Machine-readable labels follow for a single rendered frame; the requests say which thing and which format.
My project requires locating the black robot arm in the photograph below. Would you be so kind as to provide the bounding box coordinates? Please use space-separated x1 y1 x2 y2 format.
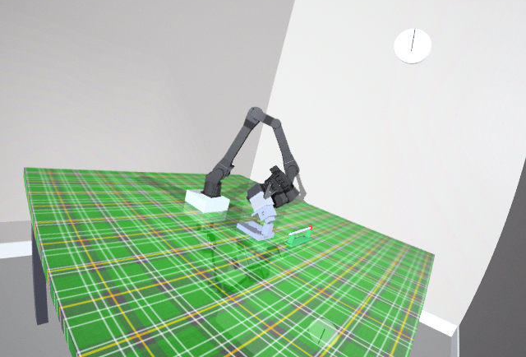
201 107 300 208

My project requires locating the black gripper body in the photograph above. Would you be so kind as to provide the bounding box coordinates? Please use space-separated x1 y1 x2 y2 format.
246 171 292 202

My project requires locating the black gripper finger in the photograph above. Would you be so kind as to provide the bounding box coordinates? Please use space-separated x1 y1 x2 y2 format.
263 178 284 200

